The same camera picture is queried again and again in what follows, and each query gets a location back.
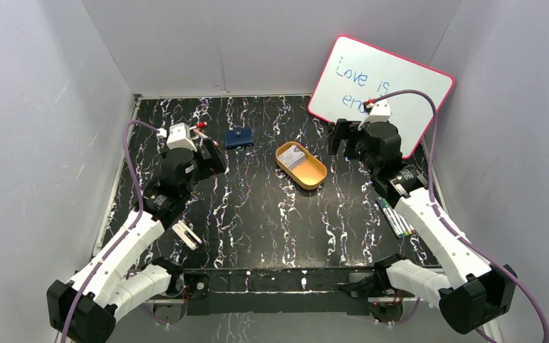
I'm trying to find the blue leather card holder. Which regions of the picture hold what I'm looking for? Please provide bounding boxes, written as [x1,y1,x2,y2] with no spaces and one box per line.
[224,126,254,149]

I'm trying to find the silver credit card stack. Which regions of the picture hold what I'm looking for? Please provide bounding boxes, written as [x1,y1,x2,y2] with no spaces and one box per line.
[279,145,306,170]

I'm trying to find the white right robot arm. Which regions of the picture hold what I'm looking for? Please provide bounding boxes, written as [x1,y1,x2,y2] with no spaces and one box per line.
[328,119,515,334]

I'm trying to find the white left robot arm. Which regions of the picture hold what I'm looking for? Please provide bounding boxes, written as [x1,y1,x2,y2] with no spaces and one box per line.
[46,139,226,342]

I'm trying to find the yellow oval tray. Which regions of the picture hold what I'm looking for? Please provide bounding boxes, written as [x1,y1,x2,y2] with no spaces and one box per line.
[275,141,327,191]

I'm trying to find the pink framed whiteboard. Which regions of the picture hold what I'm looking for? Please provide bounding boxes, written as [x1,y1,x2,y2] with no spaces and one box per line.
[307,35,455,159]

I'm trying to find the coloured marker pen set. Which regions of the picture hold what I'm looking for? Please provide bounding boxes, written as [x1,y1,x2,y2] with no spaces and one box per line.
[377,197,415,238]

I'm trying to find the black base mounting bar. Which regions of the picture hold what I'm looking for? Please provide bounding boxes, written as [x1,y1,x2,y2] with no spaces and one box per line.
[137,267,446,317]

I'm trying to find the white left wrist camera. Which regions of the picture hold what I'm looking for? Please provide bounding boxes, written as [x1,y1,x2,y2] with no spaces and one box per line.
[167,123,197,151]

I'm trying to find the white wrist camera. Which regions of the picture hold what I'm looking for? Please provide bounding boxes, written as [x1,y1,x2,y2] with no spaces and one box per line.
[358,99,392,131]
[167,123,197,151]

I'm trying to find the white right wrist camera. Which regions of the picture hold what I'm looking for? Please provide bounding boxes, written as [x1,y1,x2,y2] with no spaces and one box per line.
[358,99,392,131]

